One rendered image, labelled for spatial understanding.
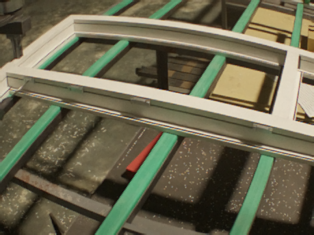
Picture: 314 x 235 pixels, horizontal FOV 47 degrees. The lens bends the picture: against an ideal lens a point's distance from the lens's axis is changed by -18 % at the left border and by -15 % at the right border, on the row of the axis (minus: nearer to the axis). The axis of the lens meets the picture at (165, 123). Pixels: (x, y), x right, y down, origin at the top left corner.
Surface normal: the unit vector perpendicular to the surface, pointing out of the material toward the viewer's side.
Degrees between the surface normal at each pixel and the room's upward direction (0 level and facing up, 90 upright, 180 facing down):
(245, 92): 0
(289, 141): 90
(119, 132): 0
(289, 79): 0
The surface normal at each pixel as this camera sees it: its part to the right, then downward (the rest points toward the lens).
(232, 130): -0.39, 0.56
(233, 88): -0.03, -0.80
